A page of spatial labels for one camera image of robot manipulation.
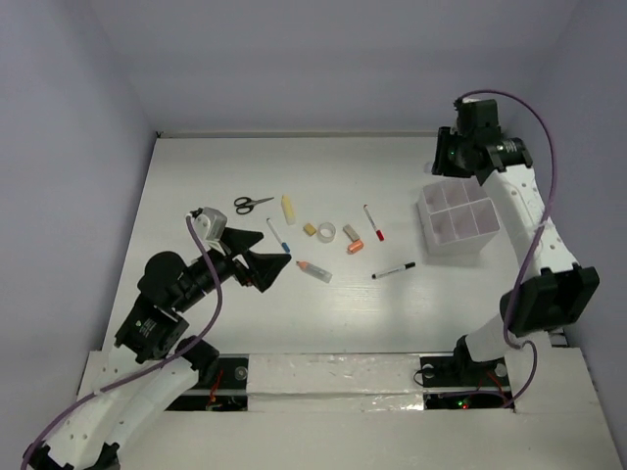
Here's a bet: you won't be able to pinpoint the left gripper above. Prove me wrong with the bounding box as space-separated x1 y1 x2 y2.
175 225 291 310

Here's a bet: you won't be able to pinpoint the black scissors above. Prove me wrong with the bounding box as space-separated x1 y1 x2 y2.
233 197 273 215

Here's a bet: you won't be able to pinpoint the yellow highlighter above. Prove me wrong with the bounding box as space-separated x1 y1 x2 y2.
281 195 296 225

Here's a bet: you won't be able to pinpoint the yellow eraser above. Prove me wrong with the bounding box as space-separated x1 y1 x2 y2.
303 223 316 236

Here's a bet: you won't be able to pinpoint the clear tape roll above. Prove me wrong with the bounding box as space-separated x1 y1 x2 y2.
317 221 337 244

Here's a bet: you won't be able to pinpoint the grey eraser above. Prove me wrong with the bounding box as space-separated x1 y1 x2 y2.
343 224 361 243

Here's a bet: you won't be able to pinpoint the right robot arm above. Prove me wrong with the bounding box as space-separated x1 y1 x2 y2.
431 90 600 384

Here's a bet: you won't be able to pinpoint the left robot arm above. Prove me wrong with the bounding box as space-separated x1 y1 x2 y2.
22 228 291 469

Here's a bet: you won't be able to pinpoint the blue cap white marker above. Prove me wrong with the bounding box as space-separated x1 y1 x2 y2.
266 217 291 254

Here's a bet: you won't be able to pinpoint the white compartment organizer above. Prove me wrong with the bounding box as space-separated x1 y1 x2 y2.
417 178 501 257

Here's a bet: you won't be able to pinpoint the clear tube orange tip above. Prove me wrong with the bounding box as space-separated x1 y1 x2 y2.
296 260 332 283

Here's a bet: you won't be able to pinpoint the red cap white marker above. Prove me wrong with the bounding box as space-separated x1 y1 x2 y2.
363 204 385 242

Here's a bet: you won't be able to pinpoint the orange highlighter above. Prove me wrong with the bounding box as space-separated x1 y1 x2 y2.
347 240 363 255

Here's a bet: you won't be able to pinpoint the black marker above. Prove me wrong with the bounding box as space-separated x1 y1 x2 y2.
371 261 416 280

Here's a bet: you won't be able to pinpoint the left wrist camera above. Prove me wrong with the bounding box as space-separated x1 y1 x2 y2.
188 207 227 247

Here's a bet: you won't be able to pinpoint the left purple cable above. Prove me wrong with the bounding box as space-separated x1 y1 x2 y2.
23 214 224 466

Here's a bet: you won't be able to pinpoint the purple cable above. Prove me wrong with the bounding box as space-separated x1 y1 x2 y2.
459 88 559 409
23 214 224 466

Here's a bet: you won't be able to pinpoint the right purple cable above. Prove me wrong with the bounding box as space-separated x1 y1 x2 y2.
459 88 559 409

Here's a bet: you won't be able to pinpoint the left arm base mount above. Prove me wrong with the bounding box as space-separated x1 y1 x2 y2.
167 354 249 412

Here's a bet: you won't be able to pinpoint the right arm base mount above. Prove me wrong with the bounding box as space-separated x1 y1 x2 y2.
412 343 513 410

